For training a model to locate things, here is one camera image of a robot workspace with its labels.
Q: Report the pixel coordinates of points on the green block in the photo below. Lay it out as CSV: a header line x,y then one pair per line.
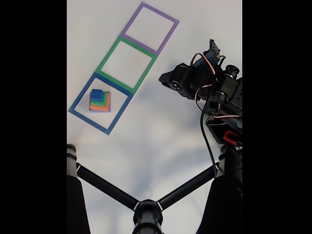
x,y
104,97

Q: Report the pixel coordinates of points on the small blue block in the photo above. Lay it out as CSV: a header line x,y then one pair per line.
x,y
97,93

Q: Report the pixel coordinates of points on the large purple block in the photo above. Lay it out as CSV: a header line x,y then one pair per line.
x,y
100,111

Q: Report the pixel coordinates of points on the orange block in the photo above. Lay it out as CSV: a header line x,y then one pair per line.
x,y
97,106

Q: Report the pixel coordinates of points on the red clamp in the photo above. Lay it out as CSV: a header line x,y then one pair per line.
x,y
229,137

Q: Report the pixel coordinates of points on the black tripod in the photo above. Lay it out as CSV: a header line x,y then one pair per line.
x,y
147,214

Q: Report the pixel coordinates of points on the camera board with blue mount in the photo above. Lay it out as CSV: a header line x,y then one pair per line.
x,y
212,53

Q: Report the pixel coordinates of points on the purple square frame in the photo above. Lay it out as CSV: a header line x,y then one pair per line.
x,y
132,20

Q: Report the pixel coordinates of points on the green square frame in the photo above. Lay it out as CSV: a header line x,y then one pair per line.
x,y
108,55

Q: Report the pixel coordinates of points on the blue square frame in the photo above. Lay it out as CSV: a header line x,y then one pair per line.
x,y
83,92

